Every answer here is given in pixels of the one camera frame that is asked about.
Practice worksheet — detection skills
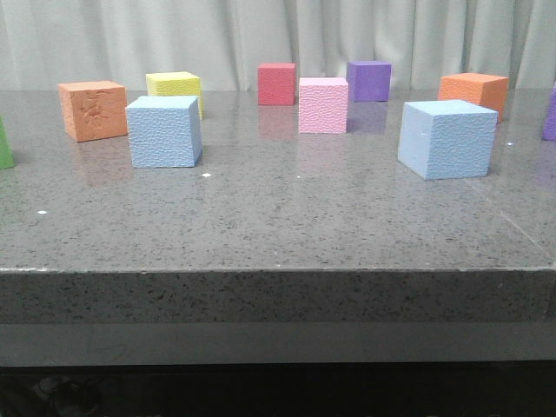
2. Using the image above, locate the pink foam block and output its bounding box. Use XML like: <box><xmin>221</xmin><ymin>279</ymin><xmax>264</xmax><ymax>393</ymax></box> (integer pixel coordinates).
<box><xmin>298</xmin><ymin>77</ymin><xmax>348</xmax><ymax>134</ymax></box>

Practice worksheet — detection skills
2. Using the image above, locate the red foam block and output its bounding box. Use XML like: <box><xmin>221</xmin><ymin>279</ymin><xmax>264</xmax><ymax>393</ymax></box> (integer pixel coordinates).
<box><xmin>257</xmin><ymin>63</ymin><xmax>296</xmax><ymax>106</ymax></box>

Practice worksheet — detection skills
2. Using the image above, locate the orange foam block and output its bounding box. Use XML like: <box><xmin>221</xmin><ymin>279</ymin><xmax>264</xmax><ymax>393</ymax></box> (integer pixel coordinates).
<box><xmin>57</xmin><ymin>81</ymin><xmax>128</xmax><ymax>142</ymax></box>
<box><xmin>437</xmin><ymin>72</ymin><xmax>509</xmax><ymax>122</ymax></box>

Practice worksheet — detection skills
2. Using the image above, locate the grey curtain backdrop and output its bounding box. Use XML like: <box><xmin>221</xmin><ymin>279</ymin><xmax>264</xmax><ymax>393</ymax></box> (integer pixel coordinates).
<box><xmin>1</xmin><ymin>1</ymin><xmax>555</xmax><ymax>90</ymax></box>

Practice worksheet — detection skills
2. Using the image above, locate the orange foam block right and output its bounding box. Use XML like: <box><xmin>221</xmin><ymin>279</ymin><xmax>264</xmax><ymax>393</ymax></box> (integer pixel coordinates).
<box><xmin>437</xmin><ymin>72</ymin><xmax>509</xmax><ymax>122</ymax></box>

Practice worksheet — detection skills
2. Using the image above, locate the yellow foam block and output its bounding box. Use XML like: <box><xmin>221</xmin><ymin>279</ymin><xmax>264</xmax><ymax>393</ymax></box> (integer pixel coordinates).
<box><xmin>145</xmin><ymin>71</ymin><xmax>203</xmax><ymax>119</ymax></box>

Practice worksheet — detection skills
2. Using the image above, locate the orange foam block left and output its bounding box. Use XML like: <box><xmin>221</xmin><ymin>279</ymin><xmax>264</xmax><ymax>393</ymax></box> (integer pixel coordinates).
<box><xmin>57</xmin><ymin>81</ymin><xmax>128</xmax><ymax>142</ymax></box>

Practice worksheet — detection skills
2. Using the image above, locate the purple foam block right edge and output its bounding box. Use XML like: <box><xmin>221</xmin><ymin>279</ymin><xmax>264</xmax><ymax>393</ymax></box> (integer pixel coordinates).
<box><xmin>542</xmin><ymin>86</ymin><xmax>556</xmax><ymax>142</ymax></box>

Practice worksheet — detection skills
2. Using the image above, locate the purple foam block centre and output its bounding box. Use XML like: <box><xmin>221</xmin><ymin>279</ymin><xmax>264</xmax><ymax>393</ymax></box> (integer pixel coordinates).
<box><xmin>346</xmin><ymin>61</ymin><xmax>392</xmax><ymax>102</ymax></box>

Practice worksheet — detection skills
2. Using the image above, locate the blue foam block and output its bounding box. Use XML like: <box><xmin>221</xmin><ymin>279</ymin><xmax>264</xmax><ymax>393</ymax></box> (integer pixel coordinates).
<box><xmin>126</xmin><ymin>96</ymin><xmax>202</xmax><ymax>168</ymax></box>
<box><xmin>398</xmin><ymin>99</ymin><xmax>498</xmax><ymax>180</ymax></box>

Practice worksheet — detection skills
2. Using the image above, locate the green foam block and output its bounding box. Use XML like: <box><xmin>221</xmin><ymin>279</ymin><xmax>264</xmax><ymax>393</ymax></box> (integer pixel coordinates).
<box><xmin>0</xmin><ymin>119</ymin><xmax>15</xmax><ymax>169</ymax></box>

